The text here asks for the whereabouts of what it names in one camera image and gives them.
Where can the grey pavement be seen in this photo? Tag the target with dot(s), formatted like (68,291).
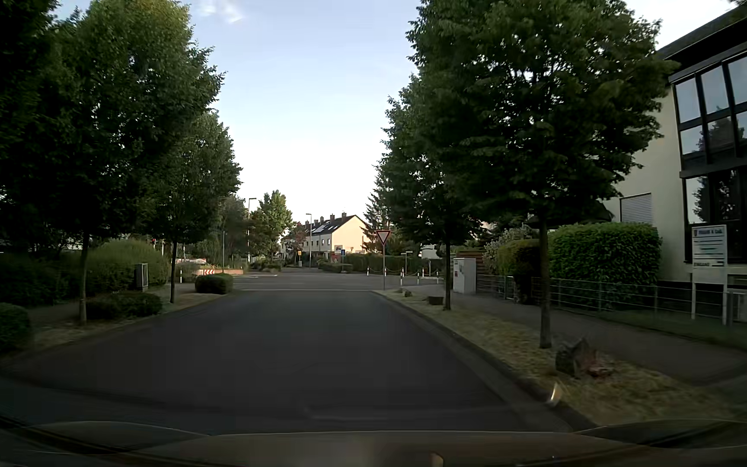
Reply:
(607,340)

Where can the large green tree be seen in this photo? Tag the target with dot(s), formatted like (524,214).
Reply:
(529,110)
(56,110)

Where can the car's own bonnet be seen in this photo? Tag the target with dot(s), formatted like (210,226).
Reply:
(373,447)

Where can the white building with dark windows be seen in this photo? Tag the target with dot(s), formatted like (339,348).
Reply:
(723,155)

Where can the metal railing fence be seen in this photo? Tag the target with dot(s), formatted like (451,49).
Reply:
(613,295)

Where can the grey stone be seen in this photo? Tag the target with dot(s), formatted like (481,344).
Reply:
(574,358)

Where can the white house with dark roof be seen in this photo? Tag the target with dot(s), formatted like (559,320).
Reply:
(338,235)

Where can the grey street cabinet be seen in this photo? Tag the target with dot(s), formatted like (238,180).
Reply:
(141,276)

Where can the round green bush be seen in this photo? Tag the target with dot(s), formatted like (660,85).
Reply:
(214,283)

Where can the tall green hedge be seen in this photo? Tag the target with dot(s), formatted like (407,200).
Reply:
(120,263)

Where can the trimmed green hedge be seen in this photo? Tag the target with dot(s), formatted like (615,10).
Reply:
(604,254)

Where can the white information sign board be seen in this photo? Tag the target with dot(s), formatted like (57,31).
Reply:
(709,250)

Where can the row of bollards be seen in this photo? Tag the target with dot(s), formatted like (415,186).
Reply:
(406,276)

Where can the white street cabinet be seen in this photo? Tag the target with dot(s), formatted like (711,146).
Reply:
(464,276)

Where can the dry grass verge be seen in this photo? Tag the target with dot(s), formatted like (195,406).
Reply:
(581,382)
(114,318)

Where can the grey letter box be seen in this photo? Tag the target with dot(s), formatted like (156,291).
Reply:
(743,305)

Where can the red and white barrier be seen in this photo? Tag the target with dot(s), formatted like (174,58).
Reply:
(214,272)

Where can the grey asphalt road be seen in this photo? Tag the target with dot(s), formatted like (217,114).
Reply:
(270,363)

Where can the give way road sign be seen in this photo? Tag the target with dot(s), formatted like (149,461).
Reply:
(383,237)

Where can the lamp post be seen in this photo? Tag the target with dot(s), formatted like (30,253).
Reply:
(249,227)
(310,237)

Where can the dark green hedge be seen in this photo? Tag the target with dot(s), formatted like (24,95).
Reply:
(7,279)

